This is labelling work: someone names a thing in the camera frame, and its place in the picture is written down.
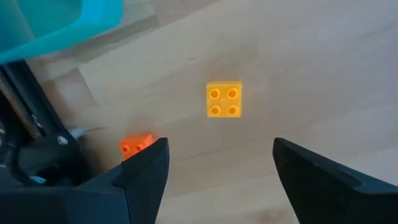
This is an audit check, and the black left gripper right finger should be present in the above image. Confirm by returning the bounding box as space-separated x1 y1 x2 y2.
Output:
272 137 398 224

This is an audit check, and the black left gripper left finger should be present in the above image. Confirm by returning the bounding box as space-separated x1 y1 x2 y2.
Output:
0 136 170 224

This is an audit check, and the orange toy block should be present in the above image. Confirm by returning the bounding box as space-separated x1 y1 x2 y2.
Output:
119 133 154 161

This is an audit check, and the square yellow toy block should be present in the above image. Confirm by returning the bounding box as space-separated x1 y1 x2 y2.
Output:
206 81 243 118

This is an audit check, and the teal plastic bin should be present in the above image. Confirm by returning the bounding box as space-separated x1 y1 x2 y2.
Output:
0 0 124 65

